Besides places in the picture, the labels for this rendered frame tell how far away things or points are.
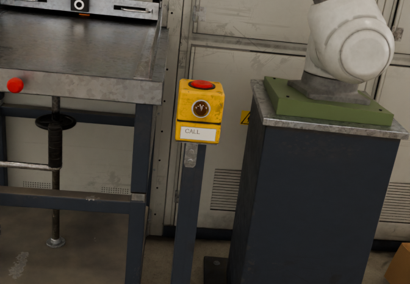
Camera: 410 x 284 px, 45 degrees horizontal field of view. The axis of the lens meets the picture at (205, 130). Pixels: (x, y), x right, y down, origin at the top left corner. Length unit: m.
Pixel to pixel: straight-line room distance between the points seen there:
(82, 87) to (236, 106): 0.83
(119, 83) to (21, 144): 0.92
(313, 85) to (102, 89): 0.58
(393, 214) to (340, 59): 1.18
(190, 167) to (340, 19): 0.47
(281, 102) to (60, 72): 0.54
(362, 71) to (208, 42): 0.78
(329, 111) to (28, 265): 1.00
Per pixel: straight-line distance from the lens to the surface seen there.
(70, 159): 1.95
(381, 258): 2.23
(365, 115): 1.33
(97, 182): 1.97
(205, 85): 0.89
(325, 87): 1.36
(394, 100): 1.97
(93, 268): 1.61
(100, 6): 1.80
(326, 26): 1.15
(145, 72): 1.15
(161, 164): 1.92
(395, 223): 2.21
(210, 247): 2.04
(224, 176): 1.93
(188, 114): 0.87
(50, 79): 1.13
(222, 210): 2.00
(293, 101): 1.28
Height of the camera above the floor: 1.15
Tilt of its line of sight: 21 degrees down
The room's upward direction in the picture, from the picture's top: 7 degrees clockwise
